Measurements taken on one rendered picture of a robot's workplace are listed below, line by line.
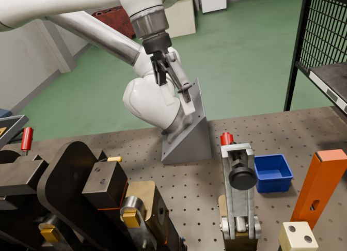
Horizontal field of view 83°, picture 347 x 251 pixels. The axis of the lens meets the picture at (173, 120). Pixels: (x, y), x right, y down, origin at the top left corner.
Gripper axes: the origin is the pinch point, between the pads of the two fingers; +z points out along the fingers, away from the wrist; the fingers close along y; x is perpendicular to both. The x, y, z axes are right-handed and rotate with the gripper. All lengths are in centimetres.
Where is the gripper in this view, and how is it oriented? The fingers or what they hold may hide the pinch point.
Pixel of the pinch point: (178, 105)
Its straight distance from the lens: 59.6
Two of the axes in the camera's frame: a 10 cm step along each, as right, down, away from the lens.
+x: -8.5, 4.4, -2.7
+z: 3.2, 8.6, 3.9
